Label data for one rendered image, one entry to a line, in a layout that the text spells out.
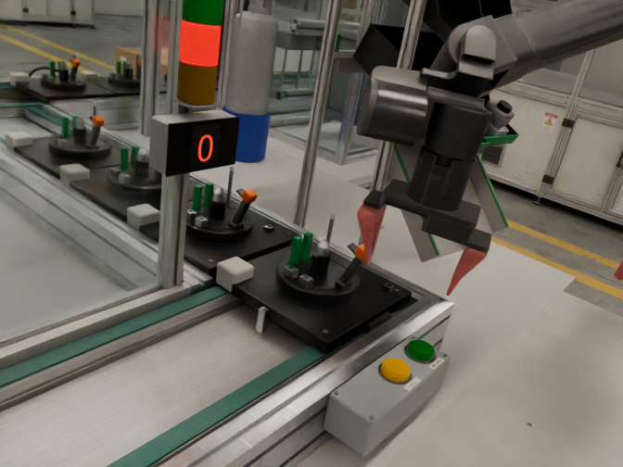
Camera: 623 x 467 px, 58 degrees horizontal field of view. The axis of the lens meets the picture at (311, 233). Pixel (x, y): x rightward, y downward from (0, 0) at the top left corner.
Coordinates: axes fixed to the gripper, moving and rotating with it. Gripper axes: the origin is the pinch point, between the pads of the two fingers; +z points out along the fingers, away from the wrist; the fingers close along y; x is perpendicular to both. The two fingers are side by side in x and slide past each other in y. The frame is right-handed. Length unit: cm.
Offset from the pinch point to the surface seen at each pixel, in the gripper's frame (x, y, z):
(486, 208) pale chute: -65, -8, 9
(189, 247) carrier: -20.5, 38.5, 19.4
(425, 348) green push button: -13.8, -5.0, 17.2
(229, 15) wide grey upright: -131, 94, -9
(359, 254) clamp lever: -18.9, 9.0, 8.8
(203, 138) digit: -7.0, 31.7, -5.3
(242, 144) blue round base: -99, 67, 24
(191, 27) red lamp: -5.4, 34.7, -19.0
